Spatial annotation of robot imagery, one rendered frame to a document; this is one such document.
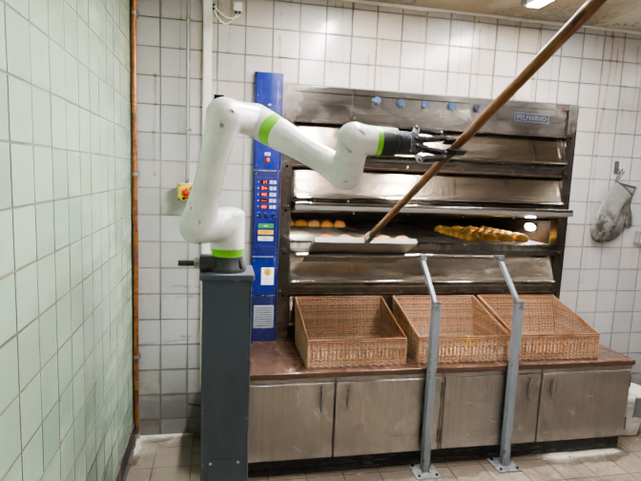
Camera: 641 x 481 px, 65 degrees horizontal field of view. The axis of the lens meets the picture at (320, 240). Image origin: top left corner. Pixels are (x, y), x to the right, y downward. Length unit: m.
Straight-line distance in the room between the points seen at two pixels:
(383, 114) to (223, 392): 1.91
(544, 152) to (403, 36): 1.18
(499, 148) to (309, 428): 2.06
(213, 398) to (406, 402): 1.20
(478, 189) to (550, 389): 1.27
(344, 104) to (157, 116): 1.07
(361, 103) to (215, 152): 1.54
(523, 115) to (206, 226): 2.36
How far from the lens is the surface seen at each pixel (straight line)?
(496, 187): 3.48
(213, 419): 2.14
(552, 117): 3.71
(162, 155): 3.01
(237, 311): 1.98
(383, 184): 3.16
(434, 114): 3.31
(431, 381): 2.85
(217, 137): 1.76
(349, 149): 1.60
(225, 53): 3.06
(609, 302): 4.11
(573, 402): 3.43
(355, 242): 2.60
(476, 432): 3.17
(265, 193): 2.98
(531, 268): 3.69
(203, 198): 1.81
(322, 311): 3.12
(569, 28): 1.36
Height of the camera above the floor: 1.59
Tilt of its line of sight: 7 degrees down
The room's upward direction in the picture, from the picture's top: 2 degrees clockwise
